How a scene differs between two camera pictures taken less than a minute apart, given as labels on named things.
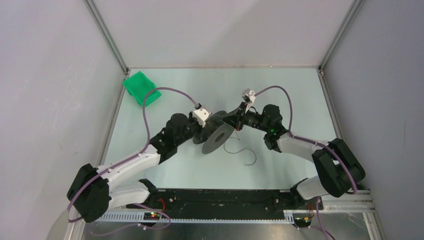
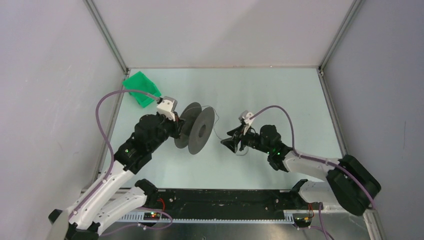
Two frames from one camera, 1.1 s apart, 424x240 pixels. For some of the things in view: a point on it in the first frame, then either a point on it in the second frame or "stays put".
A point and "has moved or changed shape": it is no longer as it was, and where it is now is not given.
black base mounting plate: [225, 201] stays put
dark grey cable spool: [216, 133] has moved or changed shape
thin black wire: [253, 163] -> [216, 133]
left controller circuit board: [152, 216] stays put
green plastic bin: [138, 85] stays put
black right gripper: [233, 119] -> [232, 143]
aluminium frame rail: [108, 36] stays put
